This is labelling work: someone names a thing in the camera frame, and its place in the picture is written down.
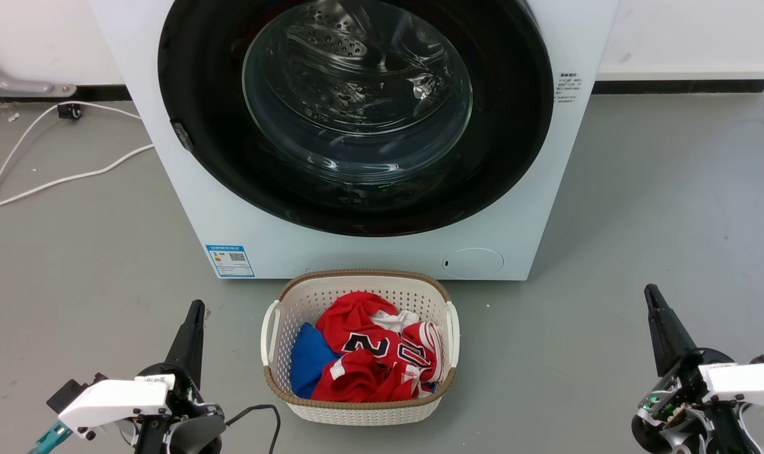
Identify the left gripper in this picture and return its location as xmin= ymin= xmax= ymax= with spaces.
xmin=134 ymin=300 xmax=226 ymax=454

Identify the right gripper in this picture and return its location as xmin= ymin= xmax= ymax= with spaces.
xmin=631 ymin=284 xmax=764 ymax=454

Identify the black round glass washer door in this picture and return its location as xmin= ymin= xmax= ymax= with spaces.
xmin=158 ymin=0 xmax=555 ymax=238

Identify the white front-load washing machine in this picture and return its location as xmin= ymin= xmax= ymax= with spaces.
xmin=88 ymin=0 xmax=621 ymax=281

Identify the blue energy label sticker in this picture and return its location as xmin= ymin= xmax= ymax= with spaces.
xmin=205 ymin=245 xmax=256 ymax=279

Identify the blue cloth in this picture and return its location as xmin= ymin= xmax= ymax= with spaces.
xmin=290 ymin=323 xmax=341 ymax=399

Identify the red basketball jersey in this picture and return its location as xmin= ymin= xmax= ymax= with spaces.
xmin=310 ymin=291 xmax=449 ymax=403

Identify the white plastic laundry basket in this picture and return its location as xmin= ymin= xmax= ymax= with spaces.
xmin=261 ymin=269 xmax=461 ymax=426

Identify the white garment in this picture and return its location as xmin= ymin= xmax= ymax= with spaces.
xmin=370 ymin=310 xmax=420 ymax=333

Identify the round white filter cover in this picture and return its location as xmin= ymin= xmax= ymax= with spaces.
xmin=442 ymin=247 xmax=505 ymax=280

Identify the small printed text sticker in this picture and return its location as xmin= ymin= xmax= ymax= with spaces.
xmin=555 ymin=73 xmax=583 ymax=103

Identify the grey drain pipe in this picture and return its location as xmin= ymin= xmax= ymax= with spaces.
xmin=0 ymin=47 xmax=78 ymax=98

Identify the teal cable connector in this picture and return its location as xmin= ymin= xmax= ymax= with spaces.
xmin=28 ymin=421 xmax=72 ymax=454

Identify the thick white power cable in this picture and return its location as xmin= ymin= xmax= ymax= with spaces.
xmin=0 ymin=144 xmax=155 ymax=212

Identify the thin white cable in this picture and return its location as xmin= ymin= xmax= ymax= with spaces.
xmin=0 ymin=101 xmax=143 ymax=223

